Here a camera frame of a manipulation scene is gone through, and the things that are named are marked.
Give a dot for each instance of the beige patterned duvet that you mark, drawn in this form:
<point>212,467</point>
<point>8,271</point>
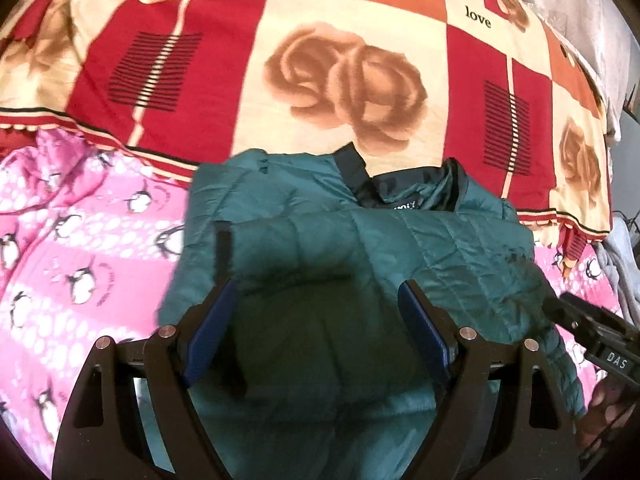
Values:
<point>565,0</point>

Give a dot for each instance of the grey sweatshirt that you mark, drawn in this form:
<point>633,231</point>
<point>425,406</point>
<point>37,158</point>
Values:
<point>627,260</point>

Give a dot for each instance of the person's right hand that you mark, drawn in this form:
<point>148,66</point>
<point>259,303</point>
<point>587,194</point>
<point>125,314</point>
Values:
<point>607,410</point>

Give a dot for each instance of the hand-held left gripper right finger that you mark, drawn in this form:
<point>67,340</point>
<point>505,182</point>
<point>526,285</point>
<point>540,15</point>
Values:
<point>425,335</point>

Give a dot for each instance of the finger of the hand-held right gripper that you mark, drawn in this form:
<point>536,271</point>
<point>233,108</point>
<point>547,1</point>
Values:
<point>562,312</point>
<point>587,307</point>

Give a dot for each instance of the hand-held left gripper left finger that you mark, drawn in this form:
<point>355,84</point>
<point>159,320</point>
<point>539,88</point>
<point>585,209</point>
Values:
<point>210,335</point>

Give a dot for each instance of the green puffer jacket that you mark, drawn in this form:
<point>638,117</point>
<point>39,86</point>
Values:
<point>325,260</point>

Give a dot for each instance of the red floral patchwork quilt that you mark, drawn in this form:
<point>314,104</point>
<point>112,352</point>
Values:
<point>350,60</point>

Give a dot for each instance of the pink penguin blanket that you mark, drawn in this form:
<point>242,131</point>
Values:
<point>75,260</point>

